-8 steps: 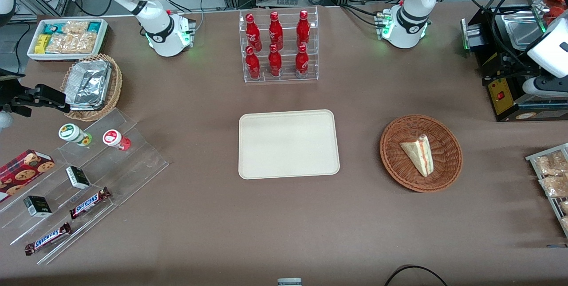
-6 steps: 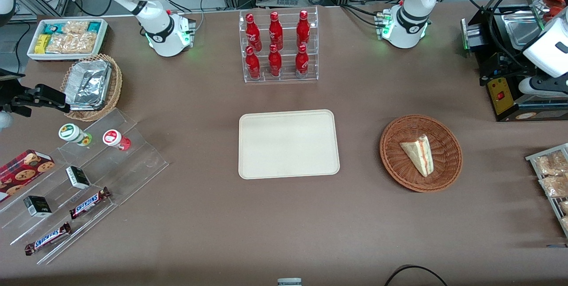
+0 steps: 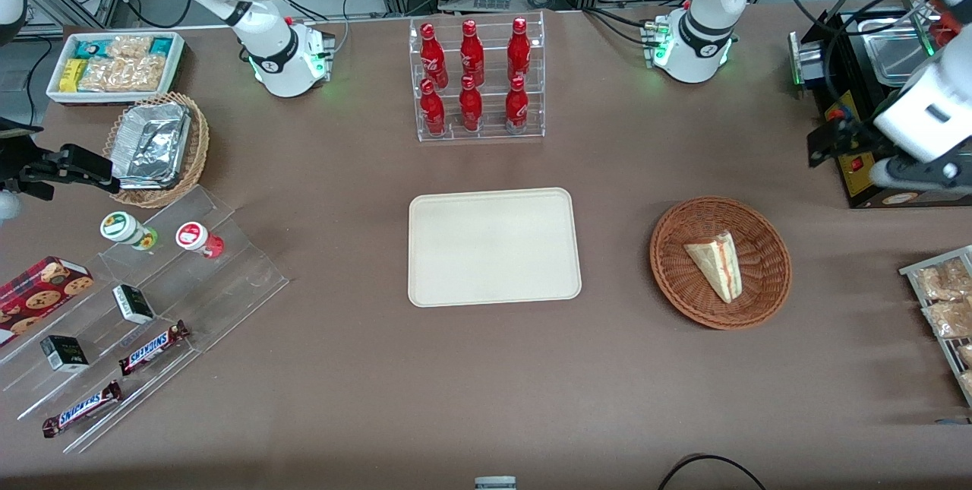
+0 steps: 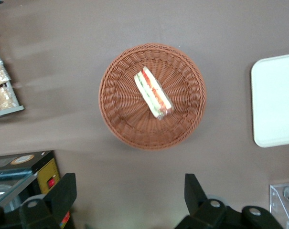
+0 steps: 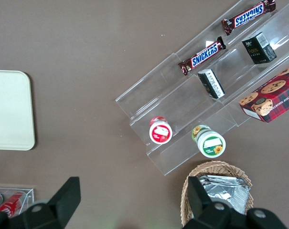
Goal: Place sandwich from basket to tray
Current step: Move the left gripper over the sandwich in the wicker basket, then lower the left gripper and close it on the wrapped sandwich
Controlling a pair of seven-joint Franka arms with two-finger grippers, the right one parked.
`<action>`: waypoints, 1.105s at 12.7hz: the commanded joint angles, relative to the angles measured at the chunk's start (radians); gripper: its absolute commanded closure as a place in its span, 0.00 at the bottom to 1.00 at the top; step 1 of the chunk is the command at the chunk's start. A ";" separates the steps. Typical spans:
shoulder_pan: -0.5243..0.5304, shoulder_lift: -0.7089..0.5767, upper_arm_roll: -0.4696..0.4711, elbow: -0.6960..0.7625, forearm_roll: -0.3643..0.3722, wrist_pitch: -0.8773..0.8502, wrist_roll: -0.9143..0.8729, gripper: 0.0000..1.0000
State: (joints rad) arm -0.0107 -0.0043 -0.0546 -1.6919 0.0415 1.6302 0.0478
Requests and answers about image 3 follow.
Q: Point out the tan wicker basket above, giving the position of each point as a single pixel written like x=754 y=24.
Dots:
x=199 y=148

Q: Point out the green lid cup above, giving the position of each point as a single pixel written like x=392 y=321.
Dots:
x=121 y=228

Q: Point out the clear pastry bag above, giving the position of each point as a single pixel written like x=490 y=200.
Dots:
x=942 y=279
x=949 y=318
x=966 y=384
x=964 y=355

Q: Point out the red lid cup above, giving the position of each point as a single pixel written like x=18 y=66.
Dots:
x=194 y=237

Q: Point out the stacked foil trays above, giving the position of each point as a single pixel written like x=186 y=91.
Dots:
x=152 y=144

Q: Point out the red plaid cookie box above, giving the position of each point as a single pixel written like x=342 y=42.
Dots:
x=38 y=296

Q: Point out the cream plastic tray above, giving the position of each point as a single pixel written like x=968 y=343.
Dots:
x=493 y=247

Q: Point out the white plastic snack bin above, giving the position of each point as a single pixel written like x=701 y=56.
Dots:
x=179 y=64

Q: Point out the clear acrylic bottle rack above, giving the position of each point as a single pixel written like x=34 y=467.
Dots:
x=490 y=133

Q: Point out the clear cracker bag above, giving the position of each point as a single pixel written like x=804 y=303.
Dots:
x=121 y=74
x=129 y=46

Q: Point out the triangle sandwich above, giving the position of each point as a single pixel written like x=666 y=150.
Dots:
x=717 y=263

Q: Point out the yellow snack packet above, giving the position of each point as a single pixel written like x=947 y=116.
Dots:
x=72 y=75

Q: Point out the clear acrylic stepped shelf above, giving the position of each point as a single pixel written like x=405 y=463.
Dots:
x=228 y=285

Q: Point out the steel appliance pan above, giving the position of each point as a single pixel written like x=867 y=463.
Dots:
x=896 y=57

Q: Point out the brown snickers bar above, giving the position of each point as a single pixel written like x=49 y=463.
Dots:
x=82 y=409
x=152 y=349

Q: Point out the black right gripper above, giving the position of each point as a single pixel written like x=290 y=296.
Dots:
x=21 y=168

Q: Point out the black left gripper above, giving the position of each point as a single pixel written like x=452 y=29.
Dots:
x=856 y=142

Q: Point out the small dark carton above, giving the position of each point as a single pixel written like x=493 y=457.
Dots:
x=64 y=353
x=134 y=304

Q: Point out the red cola bottle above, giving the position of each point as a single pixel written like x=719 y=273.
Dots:
x=516 y=109
x=433 y=57
x=471 y=55
x=433 y=112
x=519 y=53
x=471 y=109

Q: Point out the small grey device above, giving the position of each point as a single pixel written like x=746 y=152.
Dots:
x=495 y=484

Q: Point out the tray of packaged snacks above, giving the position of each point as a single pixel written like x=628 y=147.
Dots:
x=911 y=277

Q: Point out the black countertop appliance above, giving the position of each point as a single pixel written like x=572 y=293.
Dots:
x=854 y=102

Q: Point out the teal snack packet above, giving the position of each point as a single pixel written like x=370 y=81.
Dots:
x=91 y=48
x=161 y=46

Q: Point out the round brown wicker basket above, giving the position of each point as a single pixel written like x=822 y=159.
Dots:
x=676 y=277

